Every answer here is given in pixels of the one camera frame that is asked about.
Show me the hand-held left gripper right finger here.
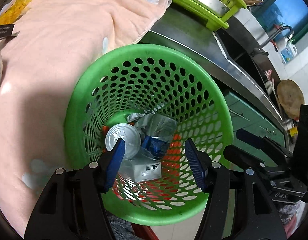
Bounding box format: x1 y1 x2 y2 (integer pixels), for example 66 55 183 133
184 138 286 240

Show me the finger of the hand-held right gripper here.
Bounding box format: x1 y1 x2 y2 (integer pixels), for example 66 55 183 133
236 128 294 158
223 145 271 174

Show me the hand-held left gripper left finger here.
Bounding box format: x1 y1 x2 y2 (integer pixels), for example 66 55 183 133
24 138 126 240

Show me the white lidded cup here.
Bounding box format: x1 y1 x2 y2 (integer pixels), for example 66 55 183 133
105 123 141 159

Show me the crushed plastic water bottle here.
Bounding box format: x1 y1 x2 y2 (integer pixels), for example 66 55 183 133
134 114 178 160

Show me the green plastic basket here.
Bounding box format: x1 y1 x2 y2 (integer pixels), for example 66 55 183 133
64 44 234 227

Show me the black sachet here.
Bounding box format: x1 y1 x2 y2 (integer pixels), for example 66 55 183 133
0 24 20 40

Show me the yellow plastic wrapper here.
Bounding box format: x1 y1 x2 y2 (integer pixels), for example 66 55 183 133
0 0 32 27

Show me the round wooden cutting board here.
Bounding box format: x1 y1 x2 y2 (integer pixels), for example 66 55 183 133
277 79 305 119

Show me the pink dish rag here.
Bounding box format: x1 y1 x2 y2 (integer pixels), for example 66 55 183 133
265 69 275 90

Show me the person's plaid trouser leg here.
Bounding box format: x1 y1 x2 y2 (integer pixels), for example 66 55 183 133
108 210 134 240

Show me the steel sink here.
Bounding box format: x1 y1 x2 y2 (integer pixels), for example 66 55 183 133
214 29 269 85

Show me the white blue detergent bottle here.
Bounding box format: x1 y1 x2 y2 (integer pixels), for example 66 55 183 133
280 39 298 64

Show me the steel faucet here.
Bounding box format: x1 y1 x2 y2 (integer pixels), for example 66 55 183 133
252 25 294 55

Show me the green dish rack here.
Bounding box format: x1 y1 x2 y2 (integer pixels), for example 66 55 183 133
129 0 247 29

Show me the green framed window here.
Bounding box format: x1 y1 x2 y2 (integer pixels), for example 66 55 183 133
249 0 308 38

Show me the peach printed towel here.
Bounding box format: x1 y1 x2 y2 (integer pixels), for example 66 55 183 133
0 0 173 198

